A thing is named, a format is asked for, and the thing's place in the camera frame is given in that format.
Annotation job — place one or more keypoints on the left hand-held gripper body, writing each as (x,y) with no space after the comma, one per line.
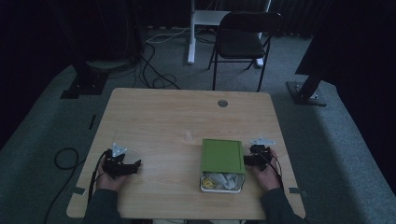
(114,163)

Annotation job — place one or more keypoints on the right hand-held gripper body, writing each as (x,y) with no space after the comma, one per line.
(260,152)

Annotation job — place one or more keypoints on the green bin lid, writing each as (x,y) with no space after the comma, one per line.
(222,156)

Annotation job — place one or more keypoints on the white desktop bin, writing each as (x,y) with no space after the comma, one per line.
(221,189)

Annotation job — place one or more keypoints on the person's left hand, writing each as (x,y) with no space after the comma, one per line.
(107,182)

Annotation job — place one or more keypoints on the person's right hand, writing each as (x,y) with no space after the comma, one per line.
(268,179)

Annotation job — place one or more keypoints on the crumpled white paper scraps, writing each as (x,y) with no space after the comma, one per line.
(224,180)

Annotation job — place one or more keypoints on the grey tape piece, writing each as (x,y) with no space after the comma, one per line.
(77,190)
(297,191)

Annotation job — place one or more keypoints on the black tape strip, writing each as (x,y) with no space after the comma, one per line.
(92,122)

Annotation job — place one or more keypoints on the yellow wrapper scrap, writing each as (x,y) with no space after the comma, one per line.
(208,184)

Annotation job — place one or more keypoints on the grey round table grommet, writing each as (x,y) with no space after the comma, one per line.
(222,103)

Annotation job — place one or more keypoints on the dark metal stand bolted base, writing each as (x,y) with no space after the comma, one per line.
(306,93)

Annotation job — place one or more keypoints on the black stand with flat base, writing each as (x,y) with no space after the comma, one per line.
(84,84)

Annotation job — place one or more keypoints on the grey round stand base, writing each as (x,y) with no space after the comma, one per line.
(109,64)

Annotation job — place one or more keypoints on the black folding chair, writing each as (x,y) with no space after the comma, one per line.
(241,43)

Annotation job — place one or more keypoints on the white desk frame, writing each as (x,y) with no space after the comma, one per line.
(202,17)

